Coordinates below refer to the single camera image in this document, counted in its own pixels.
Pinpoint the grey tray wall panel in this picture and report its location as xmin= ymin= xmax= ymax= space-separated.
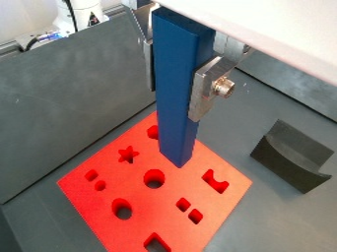
xmin=0 ymin=15 xmax=154 ymax=204

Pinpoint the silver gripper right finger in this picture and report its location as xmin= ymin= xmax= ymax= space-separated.
xmin=188 ymin=31 xmax=253 ymax=122

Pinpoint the blue rectangular peg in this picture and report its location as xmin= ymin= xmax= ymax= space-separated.
xmin=151 ymin=7 xmax=215 ymax=167

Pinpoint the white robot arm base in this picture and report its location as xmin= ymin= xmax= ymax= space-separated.
xmin=16 ymin=0 xmax=109 ymax=52

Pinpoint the black curved block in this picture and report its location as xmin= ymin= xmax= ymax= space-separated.
xmin=250 ymin=120 xmax=334 ymax=194

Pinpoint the red shape-sorter board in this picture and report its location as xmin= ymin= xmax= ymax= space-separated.
xmin=57 ymin=114 xmax=251 ymax=252

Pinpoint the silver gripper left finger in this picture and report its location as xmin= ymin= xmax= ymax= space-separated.
xmin=132 ymin=3 xmax=156 ymax=92

